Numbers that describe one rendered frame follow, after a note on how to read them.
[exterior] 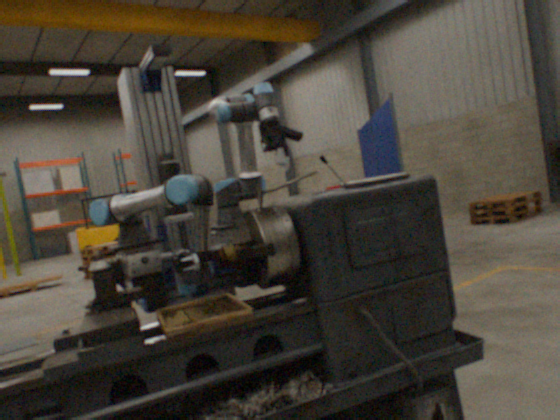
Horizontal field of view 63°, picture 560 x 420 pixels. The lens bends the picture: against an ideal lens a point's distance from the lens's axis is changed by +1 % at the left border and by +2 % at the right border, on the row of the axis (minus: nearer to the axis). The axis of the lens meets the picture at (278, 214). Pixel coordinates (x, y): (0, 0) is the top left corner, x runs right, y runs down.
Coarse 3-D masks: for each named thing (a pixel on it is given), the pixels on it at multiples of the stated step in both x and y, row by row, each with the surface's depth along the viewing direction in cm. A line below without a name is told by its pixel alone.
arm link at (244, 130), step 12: (228, 96) 224; (240, 96) 224; (252, 96) 226; (252, 120) 227; (240, 132) 229; (252, 132) 231; (240, 144) 231; (252, 144) 232; (240, 156) 234; (252, 156) 233; (252, 168) 234; (240, 180) 237; (252, 180) 234; (264, 180) 238
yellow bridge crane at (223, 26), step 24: (0, 0) 995; (24, 0) 1021; (48, 0) 1049; (72, 0) 1078; (96, 0) 1108; (0, 24) 1023; (24, 24) 1044; (48, 24) 1064; (72, 24) 1085; (96, 24) 1107; (120, 24) 1137; (144, 24) 1172; (168, 24) 1208; (192, 24) 1247; (216, 24) 1289; (240, 24) 1333; (264, 24) 1381; (288, 24) 1433; (312, 24) 1488
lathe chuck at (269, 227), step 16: (256, 208) 176; (272, 208) 173; (256, 224) 167; (272, 224) 166; (256, 240) 171; (272, 240) 163; (288, 240) 165; (288, 256) 165; (256, 272) 178; (272, 272) 164; (288, 272) 168
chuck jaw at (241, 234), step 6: (234, 222) 181; (240, 222) 180; (240, 228) 178; (246, 228) 179; (234, 234) 177; (240, 234) 177; (246, 234) 177; (234, 240) 175; (240, 240) 175; (246, 240) 176; (252, 240) 177; (240, 246) 177
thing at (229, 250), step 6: (222, 246) 172; (228, 246) 171; (234, 246) 173; (216, 252) 170; (222, 252) 169; (228, 252) 169; (234, 252) 169; (216, 258) 174; (222, 258) 168; (228, 258) 169; (234, 258) 169; (222, 264) 169; (228, 264) 170; (234, 264) 171
